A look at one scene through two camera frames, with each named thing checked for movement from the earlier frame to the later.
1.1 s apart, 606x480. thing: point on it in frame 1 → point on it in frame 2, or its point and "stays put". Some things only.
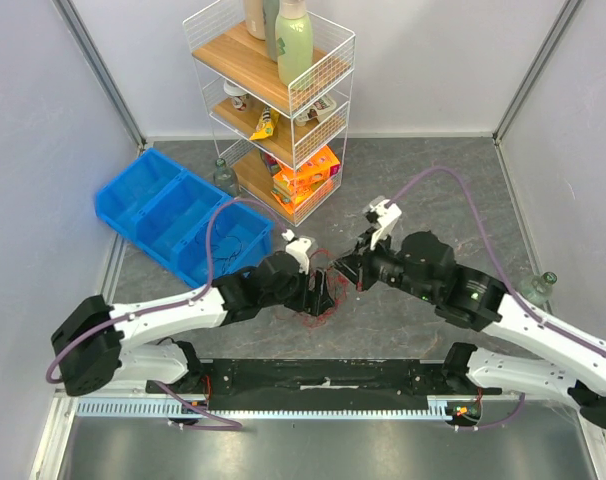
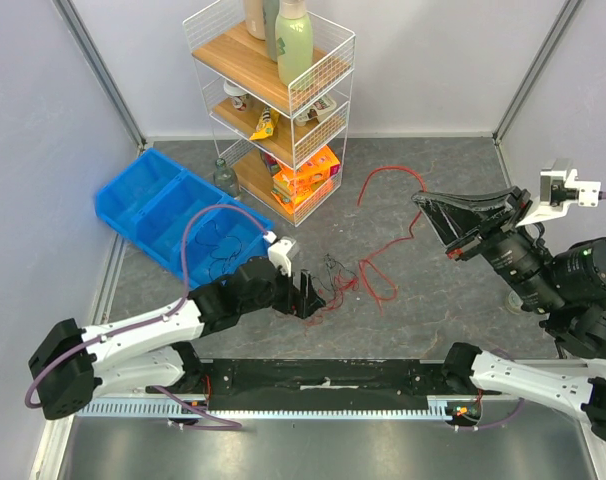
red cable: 338,287 → 342,284
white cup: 239,95 stays put
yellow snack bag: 265,127 stays put
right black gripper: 359,267 → 484,233
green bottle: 294,36 stays put
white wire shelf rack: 285,145 stays put
